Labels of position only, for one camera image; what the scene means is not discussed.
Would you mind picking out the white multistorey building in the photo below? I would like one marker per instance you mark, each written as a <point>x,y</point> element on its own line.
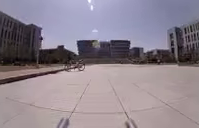
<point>192,40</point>

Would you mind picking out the low grey building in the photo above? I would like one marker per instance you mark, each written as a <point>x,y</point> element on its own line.
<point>158,55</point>

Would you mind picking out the large grey multistorey building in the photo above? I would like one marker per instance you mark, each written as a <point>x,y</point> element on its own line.
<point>7,38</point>

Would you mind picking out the robot's own part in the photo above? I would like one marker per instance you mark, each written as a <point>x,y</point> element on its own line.
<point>63,123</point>
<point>131,123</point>

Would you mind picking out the dark kerb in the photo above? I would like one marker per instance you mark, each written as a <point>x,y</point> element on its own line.
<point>23,77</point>

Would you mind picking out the small distant building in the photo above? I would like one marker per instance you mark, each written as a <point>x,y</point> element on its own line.
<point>136,52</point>

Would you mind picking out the bicycle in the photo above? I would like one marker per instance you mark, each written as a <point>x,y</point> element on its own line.
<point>75,65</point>

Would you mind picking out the pale paved plaza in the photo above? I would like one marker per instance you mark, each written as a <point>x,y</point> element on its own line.
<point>127,86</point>

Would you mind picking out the pole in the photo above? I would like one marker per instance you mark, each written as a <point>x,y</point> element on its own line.
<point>38,53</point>

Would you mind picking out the low dark building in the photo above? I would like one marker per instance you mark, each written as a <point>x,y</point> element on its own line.
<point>55,55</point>

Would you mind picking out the dark glass-fronted building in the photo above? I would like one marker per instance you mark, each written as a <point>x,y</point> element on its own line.
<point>103,48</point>

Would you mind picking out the raised pale side strip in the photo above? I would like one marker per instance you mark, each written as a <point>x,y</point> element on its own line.
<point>13,72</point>

